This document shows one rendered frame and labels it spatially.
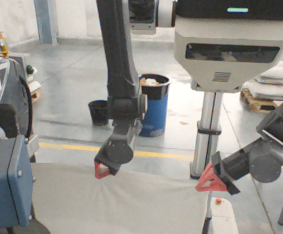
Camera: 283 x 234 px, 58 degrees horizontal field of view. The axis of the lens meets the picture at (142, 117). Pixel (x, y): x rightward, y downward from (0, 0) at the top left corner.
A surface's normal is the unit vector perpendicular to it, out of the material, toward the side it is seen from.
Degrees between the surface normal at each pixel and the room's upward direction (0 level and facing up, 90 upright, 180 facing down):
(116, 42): 108
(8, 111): 101
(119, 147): 93
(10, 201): 90
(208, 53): 130
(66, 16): 90
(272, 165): 79
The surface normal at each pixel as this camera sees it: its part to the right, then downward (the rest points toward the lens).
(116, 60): -0.10, 0.68
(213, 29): -0.07, -0.43
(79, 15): -0.14, 0.42
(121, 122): -0.03, -0.88
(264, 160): -0.33, 0.22
